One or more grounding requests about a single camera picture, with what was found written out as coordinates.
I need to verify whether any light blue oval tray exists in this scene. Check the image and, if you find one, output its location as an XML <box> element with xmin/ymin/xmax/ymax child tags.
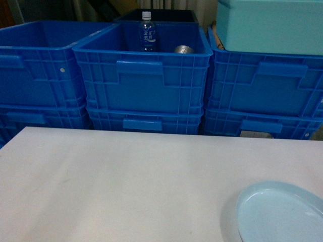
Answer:
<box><xmin>236</xmin><ymin>181</ymin><xmax>322</xmax><ymax>241</ymax></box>

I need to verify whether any blue crate lower middle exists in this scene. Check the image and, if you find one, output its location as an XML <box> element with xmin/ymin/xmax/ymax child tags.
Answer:
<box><xmin>86</xmin><ymin>107</ymin><xmax>203</xmax><ymax>135</ymax></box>

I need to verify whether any blue crate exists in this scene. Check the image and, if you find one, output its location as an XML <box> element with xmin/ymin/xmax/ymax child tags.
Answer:
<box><xmin>86</xmin><ymin>107</ymin><xmax>203</xmax><ymax>135</ymax></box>
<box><xmin>73</xmin><ymin>22</ymin><xmax>212</xmax><ymax>114</ymax></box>
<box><xmin>204</xmin><ymin>27</ymin><xmax>322</xmax><ymax>118</ymax></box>
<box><xmin>1</xmin><ymin>21</ymin><xmax>110</xmax><ymax>108</ymax></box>
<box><xmin>1</xmin><ymin>105</ymin><xmax>93</xmax><ymax>147</ymax></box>
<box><xmin>202</xmin><ymin>108</ymin><xmax>322</xmax><ymax>140</ymax></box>

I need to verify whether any blue crate lower right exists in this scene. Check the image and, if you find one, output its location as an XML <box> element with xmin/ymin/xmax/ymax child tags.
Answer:
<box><xmin>202</xmin><ymin>108</ymin><xmax>322</xmax><ymax>140</ymax></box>

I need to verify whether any blue crate upper middle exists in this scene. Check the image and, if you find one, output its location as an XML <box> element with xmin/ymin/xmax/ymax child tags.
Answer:
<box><xmin>73</xmin><ymin>22</ymin><xmax>212</xmax><ymax>114</ymax></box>

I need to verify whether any silver metal can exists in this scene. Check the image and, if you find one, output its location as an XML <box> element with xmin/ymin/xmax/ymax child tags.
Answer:
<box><xmin>174</xmin><ymin>45</ymin><xmax>195</xmax><ymax>54</ymax></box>

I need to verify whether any clear plastic water bottle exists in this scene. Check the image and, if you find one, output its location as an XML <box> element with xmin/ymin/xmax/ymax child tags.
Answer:
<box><xmin>138</xmin><ymin>11</ymin><xmax>158</xmax><ymax>52</ymax></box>

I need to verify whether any white table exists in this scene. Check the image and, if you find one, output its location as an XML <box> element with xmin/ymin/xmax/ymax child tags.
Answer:
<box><xmin>1</xmin><ymin>127</ymin><xmax>322</xmax><ymax>241</ymax></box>

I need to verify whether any blue crate upper right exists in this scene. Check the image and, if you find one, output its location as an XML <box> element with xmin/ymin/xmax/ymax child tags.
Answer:
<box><xmin>204</xmin><ymin>27</ymin><xmax>322</xmax><ymax>118</ymax></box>

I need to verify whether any blue crate upper left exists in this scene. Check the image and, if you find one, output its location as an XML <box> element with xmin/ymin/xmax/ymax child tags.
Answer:
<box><xmin>1</xmin><ymin>21</ymin><xmax>110</xmax><ymax>108</ymax></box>

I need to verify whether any blue crate lower left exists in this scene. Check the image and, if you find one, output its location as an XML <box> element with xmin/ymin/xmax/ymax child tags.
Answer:
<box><xmin>1</xmin><ymin>105</ymin><xmax>93</xmax><ymax>147</ymax></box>

